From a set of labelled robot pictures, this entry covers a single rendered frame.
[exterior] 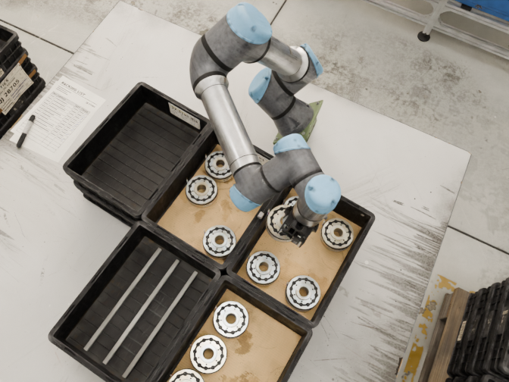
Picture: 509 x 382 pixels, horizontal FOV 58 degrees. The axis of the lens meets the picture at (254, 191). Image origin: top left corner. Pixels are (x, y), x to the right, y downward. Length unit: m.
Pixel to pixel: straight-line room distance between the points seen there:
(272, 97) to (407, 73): 1.57
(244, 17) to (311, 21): 1.97
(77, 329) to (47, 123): 0.82
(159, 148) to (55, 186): 0.41
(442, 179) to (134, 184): 1.12
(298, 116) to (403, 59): 1.55
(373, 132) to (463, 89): 1.32
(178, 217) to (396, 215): 0.78
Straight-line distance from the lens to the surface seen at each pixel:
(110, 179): 1.58
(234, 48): 1.21
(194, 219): 1.48
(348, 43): 3.07
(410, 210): 1.76
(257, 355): 1.40
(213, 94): 1.19
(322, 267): 1.46
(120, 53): 2.03
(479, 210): 2.74
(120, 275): 1.47
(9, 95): 2.46
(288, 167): 1.01
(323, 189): 0.97
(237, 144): 1.10
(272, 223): 1.30
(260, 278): 1.40
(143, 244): 1.48
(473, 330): 2.20
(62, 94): 1.97
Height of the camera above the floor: 2.22
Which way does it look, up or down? 66 degrees down
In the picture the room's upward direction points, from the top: 8 degrees clockwise
